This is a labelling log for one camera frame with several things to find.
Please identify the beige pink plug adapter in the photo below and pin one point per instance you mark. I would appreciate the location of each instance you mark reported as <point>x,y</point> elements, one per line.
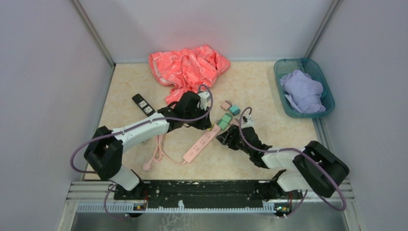
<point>235,122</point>

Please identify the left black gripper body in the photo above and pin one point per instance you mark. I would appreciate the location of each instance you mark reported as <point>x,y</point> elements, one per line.
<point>198,113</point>

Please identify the green plug adapter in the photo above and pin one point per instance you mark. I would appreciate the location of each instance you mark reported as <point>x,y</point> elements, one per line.
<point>224,121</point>

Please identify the teal plug adapter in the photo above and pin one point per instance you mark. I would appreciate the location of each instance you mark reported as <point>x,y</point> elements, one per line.
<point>234,110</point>

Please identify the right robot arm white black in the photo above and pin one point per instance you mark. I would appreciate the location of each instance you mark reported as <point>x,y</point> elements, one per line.
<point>312,168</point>

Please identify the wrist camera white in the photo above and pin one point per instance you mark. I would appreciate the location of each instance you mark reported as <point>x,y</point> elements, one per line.
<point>246,122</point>
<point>205,98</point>

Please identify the white slotted cable duct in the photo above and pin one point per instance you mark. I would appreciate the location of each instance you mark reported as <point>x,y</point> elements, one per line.
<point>127,207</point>

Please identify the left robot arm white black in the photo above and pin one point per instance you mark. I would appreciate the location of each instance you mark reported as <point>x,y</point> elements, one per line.
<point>105,150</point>

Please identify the pink power strip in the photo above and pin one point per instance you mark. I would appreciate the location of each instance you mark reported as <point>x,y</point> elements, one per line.
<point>201,144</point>

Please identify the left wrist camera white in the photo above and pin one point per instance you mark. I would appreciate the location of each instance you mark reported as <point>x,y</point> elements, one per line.
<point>205,98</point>

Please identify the black power strip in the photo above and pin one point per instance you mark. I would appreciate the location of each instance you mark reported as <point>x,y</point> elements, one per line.
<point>143,105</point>

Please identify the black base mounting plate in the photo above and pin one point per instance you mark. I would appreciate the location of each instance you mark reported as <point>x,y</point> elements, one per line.
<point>212,201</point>

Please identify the lavender cloth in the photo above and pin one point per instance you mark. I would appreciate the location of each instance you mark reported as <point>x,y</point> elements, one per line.
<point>303,93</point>

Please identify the pink crumpled cloth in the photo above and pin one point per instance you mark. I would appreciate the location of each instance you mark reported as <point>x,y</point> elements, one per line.
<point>187,69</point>

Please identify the teal plastic basket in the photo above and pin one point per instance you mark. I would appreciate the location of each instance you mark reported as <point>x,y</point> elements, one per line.
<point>285,66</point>

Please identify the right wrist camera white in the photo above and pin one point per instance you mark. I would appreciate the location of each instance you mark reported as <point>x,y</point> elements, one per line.
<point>246,122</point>

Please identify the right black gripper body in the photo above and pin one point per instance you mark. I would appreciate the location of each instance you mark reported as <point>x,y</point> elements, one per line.
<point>236,143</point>

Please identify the yellow plug adapter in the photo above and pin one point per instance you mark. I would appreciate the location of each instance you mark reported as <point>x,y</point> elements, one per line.
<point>210,128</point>

